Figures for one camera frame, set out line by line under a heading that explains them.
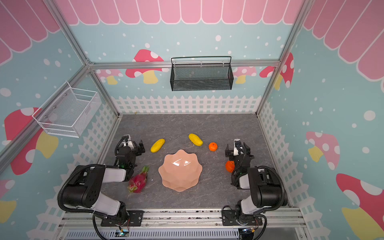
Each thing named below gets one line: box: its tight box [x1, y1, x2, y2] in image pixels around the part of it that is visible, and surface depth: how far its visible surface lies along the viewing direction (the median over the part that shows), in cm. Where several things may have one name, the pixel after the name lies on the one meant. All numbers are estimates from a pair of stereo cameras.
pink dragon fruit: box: [127, 165, 150, 194], surface depth 79 cm
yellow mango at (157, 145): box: [150, 138, 166, 153], surface depth 100 cm
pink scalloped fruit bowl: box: [158, 149, 203, 192], surface depth 90 cm
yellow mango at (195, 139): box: [188, 133, 204, 146], surface depth 103 cm
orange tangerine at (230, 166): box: [225, 160, 236, 173], surface depth 88 cm
